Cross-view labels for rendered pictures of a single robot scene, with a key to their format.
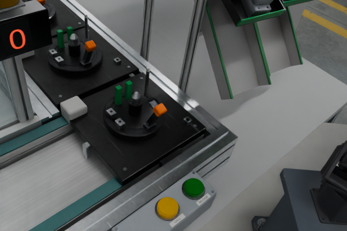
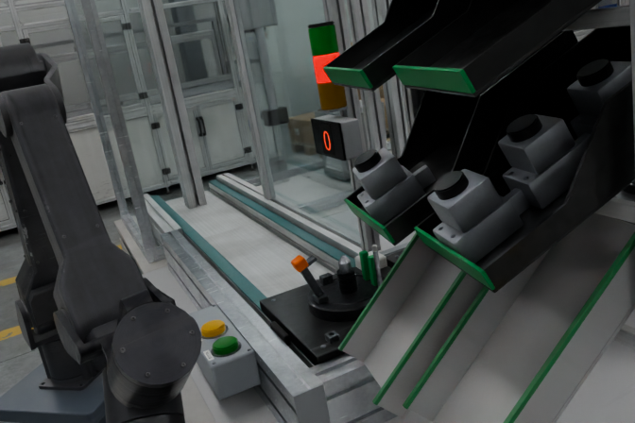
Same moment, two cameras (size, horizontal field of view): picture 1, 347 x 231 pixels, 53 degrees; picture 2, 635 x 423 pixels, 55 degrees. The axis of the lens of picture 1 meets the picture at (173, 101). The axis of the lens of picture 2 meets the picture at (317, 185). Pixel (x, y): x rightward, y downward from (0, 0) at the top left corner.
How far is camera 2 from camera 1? 1.21 m
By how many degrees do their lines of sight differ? 98
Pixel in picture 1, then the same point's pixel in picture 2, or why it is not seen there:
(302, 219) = not seen: hidden behind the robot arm
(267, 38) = (515, 379)
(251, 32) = (455, 302)
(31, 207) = (277, 285)
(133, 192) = (246, 312)
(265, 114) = not seen: outside the picture
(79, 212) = (247, 294)
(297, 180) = not seen: hidden behind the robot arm
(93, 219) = (231, 295)
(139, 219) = (214, 316)
